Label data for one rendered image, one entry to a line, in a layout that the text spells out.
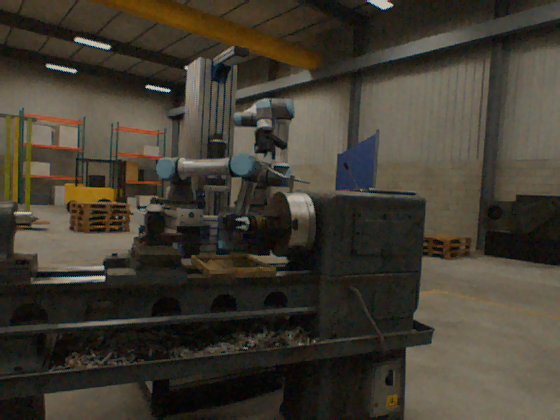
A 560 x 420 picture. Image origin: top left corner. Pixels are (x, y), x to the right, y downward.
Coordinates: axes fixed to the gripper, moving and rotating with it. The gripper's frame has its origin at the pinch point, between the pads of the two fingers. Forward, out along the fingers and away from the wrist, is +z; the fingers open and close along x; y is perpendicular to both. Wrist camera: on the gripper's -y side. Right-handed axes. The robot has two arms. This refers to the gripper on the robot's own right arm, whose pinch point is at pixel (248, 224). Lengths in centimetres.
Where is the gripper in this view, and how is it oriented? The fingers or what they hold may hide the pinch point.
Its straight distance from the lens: 188.6
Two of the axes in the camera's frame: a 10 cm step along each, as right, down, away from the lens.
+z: 4.0, 0.7, -9.1
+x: 0.5, -10.0, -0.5
